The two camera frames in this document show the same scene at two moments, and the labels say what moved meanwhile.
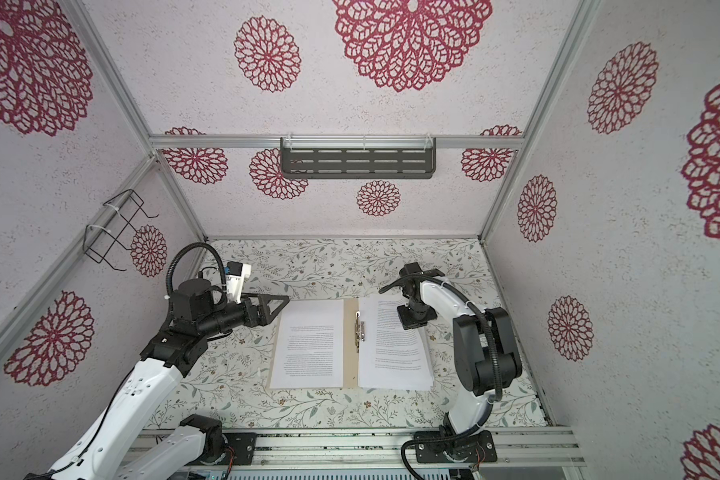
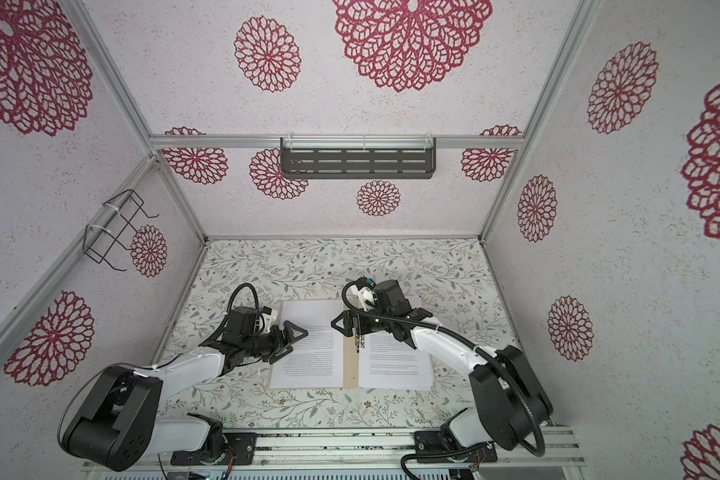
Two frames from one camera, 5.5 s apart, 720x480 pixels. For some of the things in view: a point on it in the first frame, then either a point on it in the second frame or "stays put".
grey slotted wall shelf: [358, 157] stays put
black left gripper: [265, 317] -> [280, 344]
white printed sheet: [393, 358] stays put
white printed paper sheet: [309, 345] stays put
